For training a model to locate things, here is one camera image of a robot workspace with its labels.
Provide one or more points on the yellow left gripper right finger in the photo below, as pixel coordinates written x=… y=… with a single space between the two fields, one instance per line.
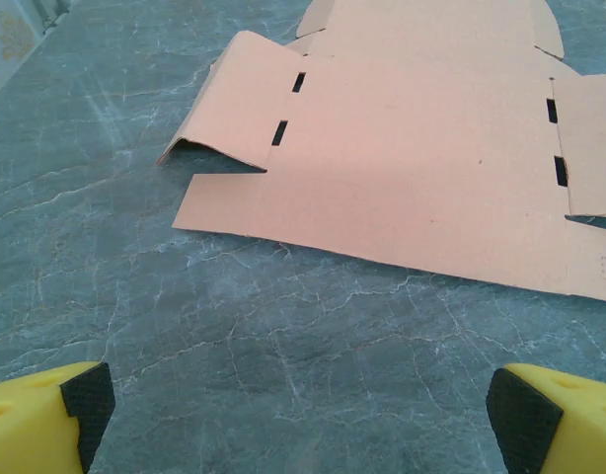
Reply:
x=579 y=424

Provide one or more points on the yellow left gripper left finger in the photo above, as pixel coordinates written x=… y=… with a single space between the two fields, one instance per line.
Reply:
x=31 y=419

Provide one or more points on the brown cardboard paper box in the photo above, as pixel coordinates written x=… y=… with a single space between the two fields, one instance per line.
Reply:
x=411 y=163

